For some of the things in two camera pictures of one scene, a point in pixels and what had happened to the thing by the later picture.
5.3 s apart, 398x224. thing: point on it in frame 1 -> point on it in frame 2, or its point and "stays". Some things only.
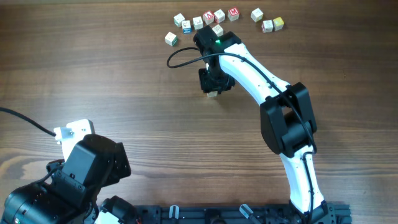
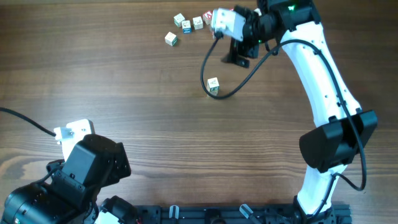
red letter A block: x=208 y=17 stays
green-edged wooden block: x=178 y=20 stays
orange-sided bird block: x=212 y=94 stays
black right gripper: x=208 y=87 -> x=237 y=49
